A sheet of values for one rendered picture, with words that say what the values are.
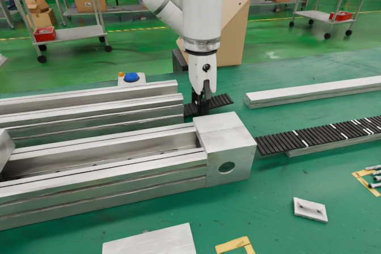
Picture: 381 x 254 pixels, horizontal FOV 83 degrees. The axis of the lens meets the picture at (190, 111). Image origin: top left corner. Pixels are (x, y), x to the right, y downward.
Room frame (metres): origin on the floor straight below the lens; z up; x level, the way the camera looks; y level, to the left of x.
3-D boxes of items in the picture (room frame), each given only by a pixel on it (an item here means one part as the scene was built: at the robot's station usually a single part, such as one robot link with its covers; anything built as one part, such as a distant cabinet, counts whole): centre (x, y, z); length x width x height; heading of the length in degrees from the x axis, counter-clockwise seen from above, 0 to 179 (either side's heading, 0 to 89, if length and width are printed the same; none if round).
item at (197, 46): (0.49, -0.03, 0.98); 0.09 x 0.08 x 0.03; 14
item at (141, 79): (0.57, 0.17, 0.81); 0.10 x 0.08 x 0.06; 14
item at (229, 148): (0.32, -0.06, 0.83); 0.12 x 0.09 x 0.10; 14
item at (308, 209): (0.20, -0.20, 0.78); 0.05 x 0.03 x 0.01; 73
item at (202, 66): (0.49, -0.03, 0.92); 0.10 x 0.07 x 0.11; 14
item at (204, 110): (0.45, -0.04, 0.83); 0.03 x 0.03 x 0.07; 14
